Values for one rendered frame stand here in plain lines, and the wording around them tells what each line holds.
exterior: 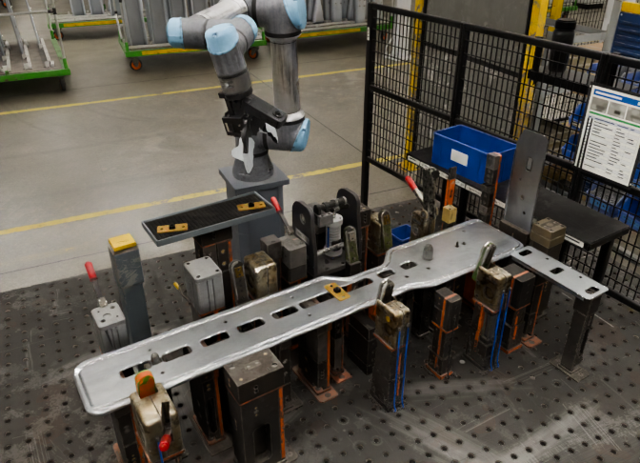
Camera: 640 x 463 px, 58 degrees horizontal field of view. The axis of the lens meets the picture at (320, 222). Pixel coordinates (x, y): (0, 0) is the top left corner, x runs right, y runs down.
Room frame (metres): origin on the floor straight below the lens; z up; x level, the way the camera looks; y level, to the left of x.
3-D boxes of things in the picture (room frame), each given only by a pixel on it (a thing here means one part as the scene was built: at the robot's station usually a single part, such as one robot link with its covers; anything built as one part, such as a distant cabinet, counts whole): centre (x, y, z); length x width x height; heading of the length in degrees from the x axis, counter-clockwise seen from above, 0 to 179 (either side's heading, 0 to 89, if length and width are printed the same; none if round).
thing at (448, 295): (1.36, -0.37, 0.84); 0.11 x 0.08 x 0.29; 32
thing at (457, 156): (2.15, -0.61, 1.10); 0.30 x 0.17 x 0.13; 35
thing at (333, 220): (1.58, -0.02, 0.94); 0.18 x 0.13 x 0.49; 122
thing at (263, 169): (1.95, 0.24, 1.15); 0.15 x 0.15 x 0.10
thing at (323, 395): (1.31, 0.02, 0.84); 0.17 x 0.06 x 0.29; 32
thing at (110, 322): (1.18, 0.54, 0.88); 0.11 x 0.10 x 0.36; 32
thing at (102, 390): (1.34, -0.04, 1.00); 1.38 x 0.22 x 0.02; 122
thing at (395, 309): (1.24, -0.19, 0.87); 0.12 x 0.09 x 0.35; 32
